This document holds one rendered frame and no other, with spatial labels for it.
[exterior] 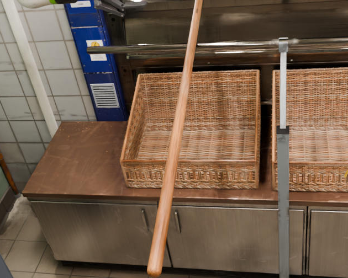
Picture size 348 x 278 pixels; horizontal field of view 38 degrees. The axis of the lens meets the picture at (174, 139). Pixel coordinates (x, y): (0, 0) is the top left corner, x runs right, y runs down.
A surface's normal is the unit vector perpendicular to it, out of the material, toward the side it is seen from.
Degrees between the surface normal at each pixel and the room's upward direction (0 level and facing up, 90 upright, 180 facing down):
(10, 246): 0
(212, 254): 90
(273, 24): 70
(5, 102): 90
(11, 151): 90
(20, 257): 0
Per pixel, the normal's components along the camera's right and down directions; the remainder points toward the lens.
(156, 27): -0.22, 0.33
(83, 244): -0.18, 0.63
